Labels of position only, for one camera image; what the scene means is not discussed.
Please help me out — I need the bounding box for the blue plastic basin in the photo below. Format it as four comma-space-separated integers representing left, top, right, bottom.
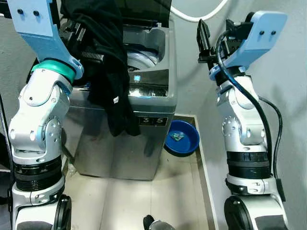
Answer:
164, 119, 201, 156

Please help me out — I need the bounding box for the grey top-load washing machine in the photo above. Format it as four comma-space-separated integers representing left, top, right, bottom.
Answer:
62, 22, 177, 181

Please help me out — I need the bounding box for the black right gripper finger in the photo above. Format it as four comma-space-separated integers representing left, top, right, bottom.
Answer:
197, 20, 212, 53

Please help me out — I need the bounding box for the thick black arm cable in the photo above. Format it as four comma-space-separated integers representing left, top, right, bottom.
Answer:
215, 29, 274, 179

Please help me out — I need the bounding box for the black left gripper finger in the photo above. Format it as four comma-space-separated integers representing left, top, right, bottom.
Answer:
81, 49, 106, 64

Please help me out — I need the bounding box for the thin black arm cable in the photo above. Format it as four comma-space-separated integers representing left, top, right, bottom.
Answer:
259, 96, 286, 202

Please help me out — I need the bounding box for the black garment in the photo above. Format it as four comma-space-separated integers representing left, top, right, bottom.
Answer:
61, 0, 142, 138

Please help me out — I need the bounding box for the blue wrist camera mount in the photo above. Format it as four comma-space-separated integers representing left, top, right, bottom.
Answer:
209, 11, 288, 80
7, 0, 84, 69

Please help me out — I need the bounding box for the grey black robot foot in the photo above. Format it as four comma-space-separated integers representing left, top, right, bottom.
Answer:
142, 214, 176, 230

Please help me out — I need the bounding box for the dark transparent washer lid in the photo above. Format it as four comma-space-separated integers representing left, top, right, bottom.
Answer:
114, 0, 173, 28

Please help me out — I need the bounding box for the white water hose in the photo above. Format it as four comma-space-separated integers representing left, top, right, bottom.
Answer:
170, 0, 230, 23

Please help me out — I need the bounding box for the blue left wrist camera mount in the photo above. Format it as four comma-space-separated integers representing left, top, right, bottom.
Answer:
7, 0, 84, 69

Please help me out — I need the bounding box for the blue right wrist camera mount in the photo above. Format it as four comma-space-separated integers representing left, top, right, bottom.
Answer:
209, 11, 288, 80

